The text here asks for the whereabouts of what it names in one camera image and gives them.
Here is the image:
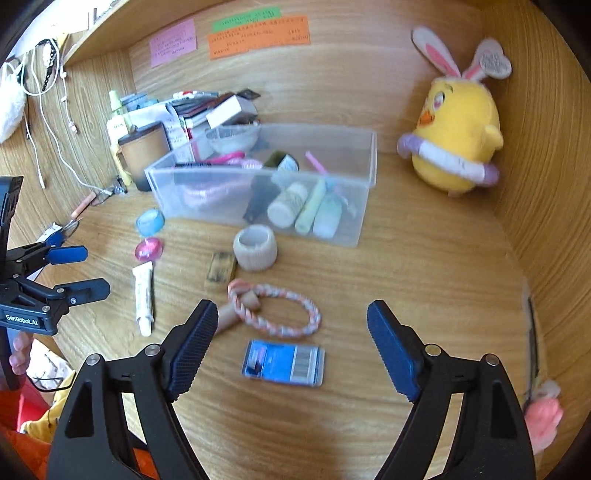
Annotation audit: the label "yellow cartoon toy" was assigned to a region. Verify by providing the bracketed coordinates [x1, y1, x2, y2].
[21, 388, 70, 444]

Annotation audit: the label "orange paper note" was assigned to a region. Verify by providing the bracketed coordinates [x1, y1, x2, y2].
[208, 15, 311, 61]

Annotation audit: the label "pink pen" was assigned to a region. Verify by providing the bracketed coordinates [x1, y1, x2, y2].
[71, 194, 96, 221]

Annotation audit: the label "light green highlighter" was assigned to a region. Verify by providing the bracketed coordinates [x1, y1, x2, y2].
[294, 178, 328, 234]

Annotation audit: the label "white bowl of beads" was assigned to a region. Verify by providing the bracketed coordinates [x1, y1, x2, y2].
[204, 124, 262, 155]

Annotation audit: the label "brown ceramic mug with lid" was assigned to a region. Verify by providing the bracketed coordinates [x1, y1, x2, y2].
[115, 121, 171, 193]

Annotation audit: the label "green paper note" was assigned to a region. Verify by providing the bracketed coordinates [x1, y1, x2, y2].
[212, 6, 281, 33]

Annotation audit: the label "small white bottle green label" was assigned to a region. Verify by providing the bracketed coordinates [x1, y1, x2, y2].
[267, 181, 309, 228]

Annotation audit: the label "pink round tin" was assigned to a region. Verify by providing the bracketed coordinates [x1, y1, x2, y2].
[134, 237, 165, 262]

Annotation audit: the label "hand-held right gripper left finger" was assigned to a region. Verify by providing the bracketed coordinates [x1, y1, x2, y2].
[46, 299, 220, 480]

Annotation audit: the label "pink paper note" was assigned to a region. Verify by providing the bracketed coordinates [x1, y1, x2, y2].
[149, 18, 198, 68]

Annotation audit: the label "white fluffy item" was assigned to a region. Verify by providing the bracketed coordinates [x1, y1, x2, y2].
[0, 60, 26, 144]

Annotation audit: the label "white cardboard box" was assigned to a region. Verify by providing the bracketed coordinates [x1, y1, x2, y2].
[206, 95, 257, 130]

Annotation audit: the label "pink plush ornament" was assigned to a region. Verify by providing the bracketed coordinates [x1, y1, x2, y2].
[524, 381, 564, 455]

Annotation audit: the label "pink rope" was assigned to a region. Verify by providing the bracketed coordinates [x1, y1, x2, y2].
[175, 178, 252, 208]

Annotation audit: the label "clear plastic storage bin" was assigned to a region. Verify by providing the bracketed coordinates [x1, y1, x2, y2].
[144, 122, 378, 248]

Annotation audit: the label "small brown rectangular block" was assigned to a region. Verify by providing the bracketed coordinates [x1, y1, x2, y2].
[206, 251, 238, 288]

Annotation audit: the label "blue tape roll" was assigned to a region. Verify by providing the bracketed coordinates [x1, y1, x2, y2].
[136, 209, 166, 237]

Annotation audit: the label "light blue bottle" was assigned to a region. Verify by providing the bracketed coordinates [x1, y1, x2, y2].
[313, 180, 345, 239]

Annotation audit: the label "blue flat package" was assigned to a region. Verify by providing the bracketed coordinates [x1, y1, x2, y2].
[242, 340, 326, 387]

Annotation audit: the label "black plastic object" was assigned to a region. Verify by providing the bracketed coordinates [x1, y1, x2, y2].
[243, 175, 282, 222]

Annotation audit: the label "stack of books and papers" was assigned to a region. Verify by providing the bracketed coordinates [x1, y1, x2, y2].
[124, 90, 259, 148]

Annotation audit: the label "person's left hand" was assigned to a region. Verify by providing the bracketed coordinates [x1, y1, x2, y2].
[10, 332, 33, 376]

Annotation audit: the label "small beige cork tube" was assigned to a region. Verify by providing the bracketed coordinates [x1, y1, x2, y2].
[216, 288, 259, 332]

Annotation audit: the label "pink white braided ring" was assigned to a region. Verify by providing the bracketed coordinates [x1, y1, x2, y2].
[228, 278, 322, 340]

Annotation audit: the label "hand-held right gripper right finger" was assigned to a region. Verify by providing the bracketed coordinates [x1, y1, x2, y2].
[367, 300, 539, 480]

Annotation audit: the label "white cream tube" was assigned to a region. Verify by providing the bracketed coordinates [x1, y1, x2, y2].
[132, 261, 157, 337]

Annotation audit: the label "red orange cloth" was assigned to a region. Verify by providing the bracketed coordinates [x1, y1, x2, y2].
[0, 376, 56, 480]

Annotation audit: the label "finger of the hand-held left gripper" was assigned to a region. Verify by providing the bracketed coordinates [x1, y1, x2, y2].
[11, 278, 112, 315]
[9, 244, 89, 278]

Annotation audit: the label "wire-frame eyeglasses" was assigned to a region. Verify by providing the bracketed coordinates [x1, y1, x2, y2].
[90, 182, 127, 207]

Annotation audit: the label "white charging cable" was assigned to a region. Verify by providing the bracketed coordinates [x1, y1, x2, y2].
[21, 46, 116, 195]

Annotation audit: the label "yellow chick plush toy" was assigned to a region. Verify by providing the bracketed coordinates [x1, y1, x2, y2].
[397, 26, 513, 199]

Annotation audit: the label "yellow green spray bottle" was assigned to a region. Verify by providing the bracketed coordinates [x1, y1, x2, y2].
[107, 90, 134, 139]

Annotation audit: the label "wooden shelf board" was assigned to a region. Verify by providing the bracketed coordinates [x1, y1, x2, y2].
[60, 0, 139, 65]

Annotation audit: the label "blue and white box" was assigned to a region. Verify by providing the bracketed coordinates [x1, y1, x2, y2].
[39, 222, 65, 250]

